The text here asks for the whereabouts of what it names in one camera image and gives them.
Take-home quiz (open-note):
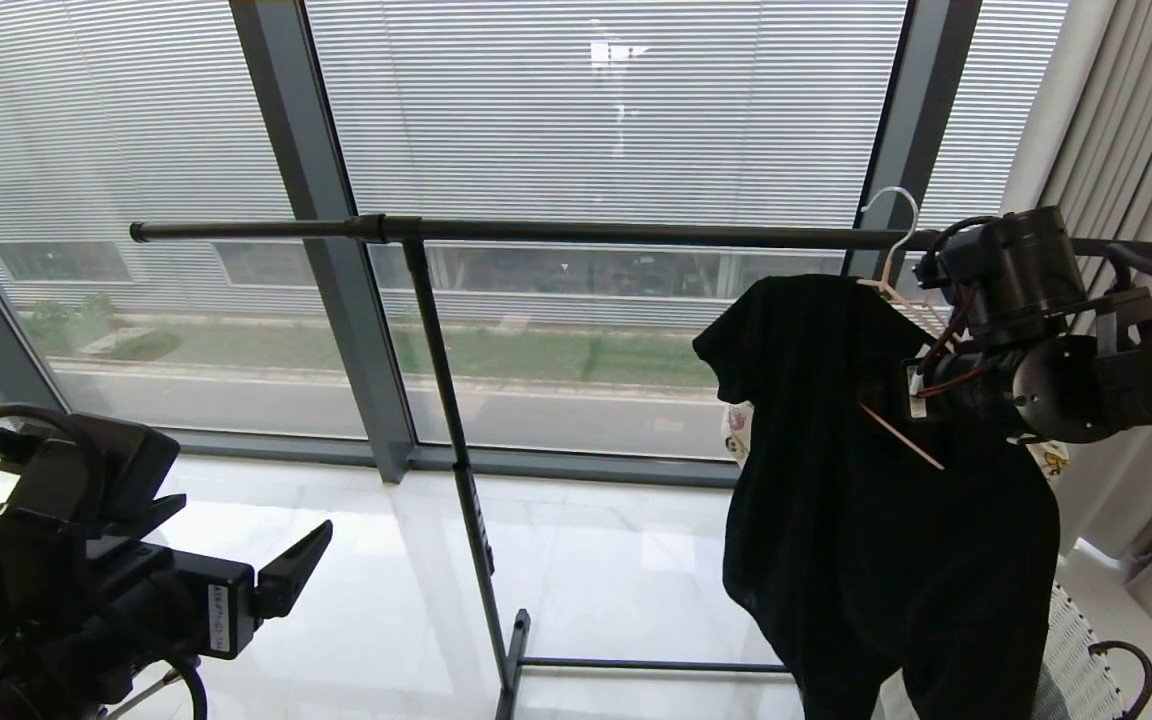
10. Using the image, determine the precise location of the white laundry basket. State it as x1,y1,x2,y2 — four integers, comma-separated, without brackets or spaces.
876,582,1152,720

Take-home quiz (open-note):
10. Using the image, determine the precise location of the beige curtain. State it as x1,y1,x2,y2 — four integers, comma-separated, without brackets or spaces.
1001,0,1152,561

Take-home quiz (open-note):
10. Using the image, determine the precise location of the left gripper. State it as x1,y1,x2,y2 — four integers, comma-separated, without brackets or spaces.
26,520,334,701

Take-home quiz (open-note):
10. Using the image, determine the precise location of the cream printed garment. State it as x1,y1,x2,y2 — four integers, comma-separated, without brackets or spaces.
721,400,1072,481

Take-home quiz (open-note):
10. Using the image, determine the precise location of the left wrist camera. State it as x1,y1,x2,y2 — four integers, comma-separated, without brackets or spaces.
0,403,187,571

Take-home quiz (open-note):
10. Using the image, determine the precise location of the black clothes rack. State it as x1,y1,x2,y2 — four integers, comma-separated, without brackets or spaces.
129,214,1152,720

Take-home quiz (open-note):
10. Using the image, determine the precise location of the black garment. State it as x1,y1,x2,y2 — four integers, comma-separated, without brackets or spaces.
693,274,1062,720

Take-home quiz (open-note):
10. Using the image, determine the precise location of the pink clothes hanger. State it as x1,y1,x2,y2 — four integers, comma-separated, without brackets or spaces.
856,186,957,471

